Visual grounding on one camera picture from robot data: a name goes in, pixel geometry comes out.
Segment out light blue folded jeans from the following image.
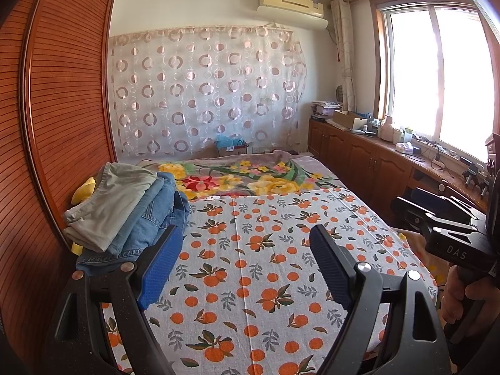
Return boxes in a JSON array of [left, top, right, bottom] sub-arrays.
[[107, 172, 177, 253]]

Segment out yellow soft item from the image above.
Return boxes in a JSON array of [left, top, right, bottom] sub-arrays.
[[71, 177, 97, 254]]

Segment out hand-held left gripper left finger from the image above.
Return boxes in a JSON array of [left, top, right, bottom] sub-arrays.
[[43, 224, 184, 375]]

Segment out person's right hand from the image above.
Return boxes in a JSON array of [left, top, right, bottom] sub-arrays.
[[441, 267, 500, 318]]

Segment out white plastic jug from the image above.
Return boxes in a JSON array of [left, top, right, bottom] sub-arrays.
[[378, 115, 395, 142]]

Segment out orange fruit print bedsheet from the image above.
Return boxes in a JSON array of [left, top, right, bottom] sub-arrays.
[[94, 187, 438, 375]]

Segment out cardboard box with label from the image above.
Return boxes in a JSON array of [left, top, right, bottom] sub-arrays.
[[216, 142, 250, 159]]

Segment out window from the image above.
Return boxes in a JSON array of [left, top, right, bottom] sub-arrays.
[[369, 0, 500, 165]]

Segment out long wooden cabinet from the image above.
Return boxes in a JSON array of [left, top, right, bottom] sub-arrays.
[[308, 117, 489, 219]]

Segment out wall air conditioner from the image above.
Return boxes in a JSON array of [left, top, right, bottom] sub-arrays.
[[257, 0, 328, 30]]

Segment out black cable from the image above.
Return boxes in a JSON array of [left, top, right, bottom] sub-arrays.
[[420, 141, 458, 169]]

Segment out open flat cardboard box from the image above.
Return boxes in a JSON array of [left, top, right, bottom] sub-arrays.
[[333, 110, 370, 131]]

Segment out pile of papers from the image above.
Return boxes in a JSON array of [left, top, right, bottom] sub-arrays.
[[311, 101, 344, 120]]

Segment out grey-green pants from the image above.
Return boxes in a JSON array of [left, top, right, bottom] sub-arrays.
[[63, 163, 165, 253]]

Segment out small black tripod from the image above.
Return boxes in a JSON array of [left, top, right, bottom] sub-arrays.
[[463, 163, 493, 197]]

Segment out floral blanket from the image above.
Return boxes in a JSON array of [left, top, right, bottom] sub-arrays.
[[135, 149, 345, 202]]

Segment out beige window curtain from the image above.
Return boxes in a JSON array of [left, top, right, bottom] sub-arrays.
[[330, 0, 356, 112]]

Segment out blue plastic bag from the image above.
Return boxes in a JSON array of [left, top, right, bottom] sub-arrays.
[[216, 133, 245, 149]]

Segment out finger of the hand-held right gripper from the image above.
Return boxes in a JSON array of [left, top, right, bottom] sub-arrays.
[[392, 196, 470, 236], [407, 186, 490, 224]]

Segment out circle pattern sheer curtain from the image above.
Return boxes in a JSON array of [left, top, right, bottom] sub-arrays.
[[108, 25, 308, 156]]

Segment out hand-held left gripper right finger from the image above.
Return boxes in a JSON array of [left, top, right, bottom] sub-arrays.
[[309, 224, 448, 375]]

